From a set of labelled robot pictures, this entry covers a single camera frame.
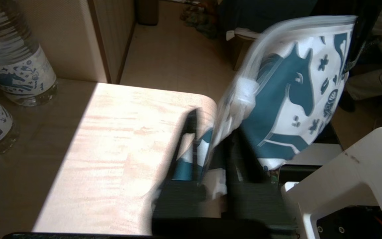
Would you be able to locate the brown cardboard box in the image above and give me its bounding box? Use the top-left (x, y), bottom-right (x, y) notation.
top-left (227, 28), bottom-right (257, 71)

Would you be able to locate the white horse-print paper pouch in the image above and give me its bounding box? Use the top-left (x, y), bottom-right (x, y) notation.
top-left (171, 15), bottom-right (357, 199)

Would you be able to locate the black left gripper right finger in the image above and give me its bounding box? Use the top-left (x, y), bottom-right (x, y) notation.
top-left (226, 131), bottom-right (297, 237)

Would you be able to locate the brown cylindrical bin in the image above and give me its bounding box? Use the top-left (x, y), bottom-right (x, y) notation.
top-left (135, 0), bottom-right (160, 26)

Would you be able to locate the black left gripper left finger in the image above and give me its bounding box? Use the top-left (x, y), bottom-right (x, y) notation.
top-left (153, 110), bottom-right (224, 233)

